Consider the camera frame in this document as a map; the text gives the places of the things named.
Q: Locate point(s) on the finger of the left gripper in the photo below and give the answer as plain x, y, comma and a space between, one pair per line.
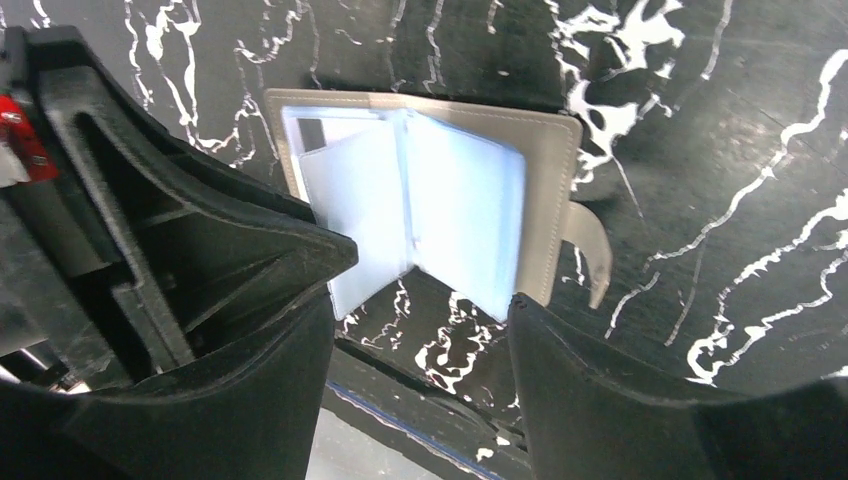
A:
125, 252

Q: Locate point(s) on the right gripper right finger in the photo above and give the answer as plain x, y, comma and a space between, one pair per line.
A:
591, 411

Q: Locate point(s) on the aluminium frame rail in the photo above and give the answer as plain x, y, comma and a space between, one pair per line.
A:
440, 433

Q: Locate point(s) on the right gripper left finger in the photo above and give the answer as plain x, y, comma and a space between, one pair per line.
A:
246, 411

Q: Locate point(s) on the white credit card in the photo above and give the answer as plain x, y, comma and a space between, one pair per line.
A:
306, 128

